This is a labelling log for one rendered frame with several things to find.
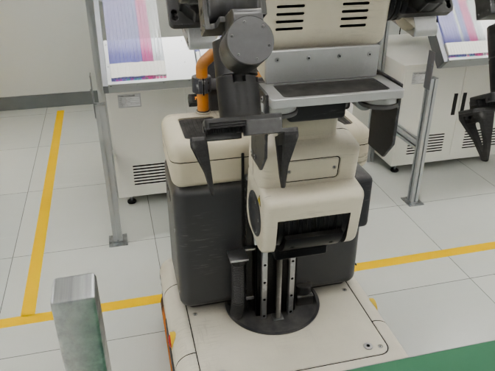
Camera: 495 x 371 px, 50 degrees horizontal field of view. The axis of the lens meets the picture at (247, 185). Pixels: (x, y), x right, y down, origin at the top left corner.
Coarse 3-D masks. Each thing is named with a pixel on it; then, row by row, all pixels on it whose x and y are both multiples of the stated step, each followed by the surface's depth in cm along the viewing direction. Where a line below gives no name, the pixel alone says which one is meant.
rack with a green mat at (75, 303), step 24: (72, 288) 37; (96, 288) 38; (72, 312) 36; (96, 312) 37; (72, 336) 37; (96, 336) 38; (72, 360) 38; (96, 360) 39; (408, 360) 51; (432, 360) 51; (456, 360) 51; (480, 360) 51
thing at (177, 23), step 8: (168, 0) 93; (176, 0) 93; (168, 8) 93; (176, 8) 93; (184, 8) 91; (192, 8) 90; (168, 16) 93; (176, 16) 93; (184, 16) 93; (192, 16) 92; (176, 24) 93; (184, 24) 93; (192, 24) 93
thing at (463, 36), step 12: (456, 0) 245; (468, 0) 247; (456, 12) 243; (468, 12) 245; (444, 24) 240; (456, 24) 241; (468, 24) 242; (480, 24) 244; (444, 36) 238; (456, 36) 239; (468, 36) 241; (480, 36) 242; (456, 48) 237; (468, 48) 239; (480, 48) 240
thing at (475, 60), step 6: (450, 60) 234; (456, 60) 235; (462, 60) 236; (468, 60) 237; (474, 60) 238; (480, 60) 240; (486, 60) 241; (444, 66) 239; (450, 66) 240; (456, 66) 241; (462, 66) 242
